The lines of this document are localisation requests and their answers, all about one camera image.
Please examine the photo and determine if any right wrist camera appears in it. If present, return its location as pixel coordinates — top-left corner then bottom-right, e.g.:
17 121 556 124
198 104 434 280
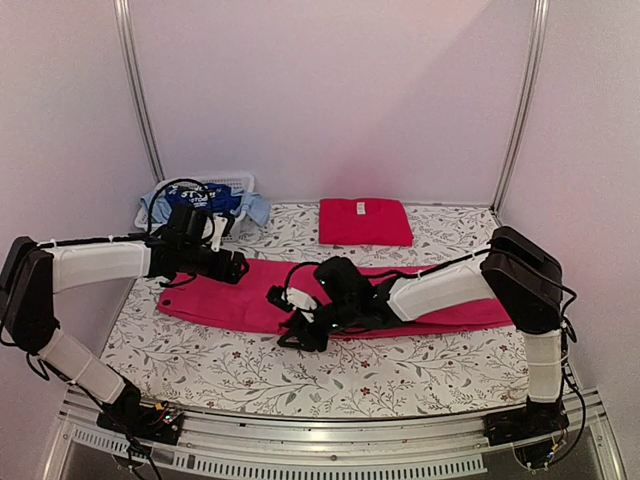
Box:
266 286 318 312

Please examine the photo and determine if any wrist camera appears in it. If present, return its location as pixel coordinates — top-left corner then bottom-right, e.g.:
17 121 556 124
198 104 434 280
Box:
266 286 318 312
209 215 235 252

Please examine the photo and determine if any right aluminium frame post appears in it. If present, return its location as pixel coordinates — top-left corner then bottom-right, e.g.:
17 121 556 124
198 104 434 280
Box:
490 0 550 218

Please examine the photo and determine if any light blue cloth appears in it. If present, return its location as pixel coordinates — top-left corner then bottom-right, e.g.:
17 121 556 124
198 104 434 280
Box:
151 190 271 226

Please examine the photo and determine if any white plastic laundry basket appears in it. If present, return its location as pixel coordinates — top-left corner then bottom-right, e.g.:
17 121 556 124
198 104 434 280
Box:
134 173 256 241

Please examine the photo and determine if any pink garment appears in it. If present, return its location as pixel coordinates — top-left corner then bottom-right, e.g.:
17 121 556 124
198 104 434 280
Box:
157 259 512 339

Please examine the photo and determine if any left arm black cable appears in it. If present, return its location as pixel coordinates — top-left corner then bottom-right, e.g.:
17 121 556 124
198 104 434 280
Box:
144 175 221 231

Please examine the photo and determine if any dark blue garment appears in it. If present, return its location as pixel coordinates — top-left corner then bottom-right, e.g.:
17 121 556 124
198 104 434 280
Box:
164 183 244 214

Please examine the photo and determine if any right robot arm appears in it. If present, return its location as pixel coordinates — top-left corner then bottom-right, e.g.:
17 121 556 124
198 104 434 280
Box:
267 226 577 436

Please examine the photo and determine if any front aluminium rail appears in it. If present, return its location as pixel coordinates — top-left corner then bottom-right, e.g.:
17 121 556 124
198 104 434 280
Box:
43 389 630 479

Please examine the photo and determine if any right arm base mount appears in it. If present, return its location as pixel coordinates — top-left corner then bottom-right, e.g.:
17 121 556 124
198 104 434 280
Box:
483 398 569 446

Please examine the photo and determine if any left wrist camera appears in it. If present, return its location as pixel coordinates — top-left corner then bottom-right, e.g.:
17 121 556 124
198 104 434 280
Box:
209 215 235 252

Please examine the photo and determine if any floral tablecloth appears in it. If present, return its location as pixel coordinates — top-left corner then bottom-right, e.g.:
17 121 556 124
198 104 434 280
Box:
102 203 528 419

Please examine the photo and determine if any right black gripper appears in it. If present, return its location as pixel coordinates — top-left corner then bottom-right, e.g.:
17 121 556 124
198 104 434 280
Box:
276 298 357 353

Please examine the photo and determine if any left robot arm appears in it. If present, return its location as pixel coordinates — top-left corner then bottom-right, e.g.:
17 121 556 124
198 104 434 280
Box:
1 206 249 434

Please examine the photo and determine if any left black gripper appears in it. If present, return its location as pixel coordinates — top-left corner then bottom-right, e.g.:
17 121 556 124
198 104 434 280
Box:
181 242 249 284

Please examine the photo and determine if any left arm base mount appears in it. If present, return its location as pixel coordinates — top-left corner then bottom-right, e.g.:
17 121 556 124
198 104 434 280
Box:
96 384 184 446

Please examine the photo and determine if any red t-shirt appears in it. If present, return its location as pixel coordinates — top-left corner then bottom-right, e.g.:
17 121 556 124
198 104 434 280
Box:
318 198 413 247

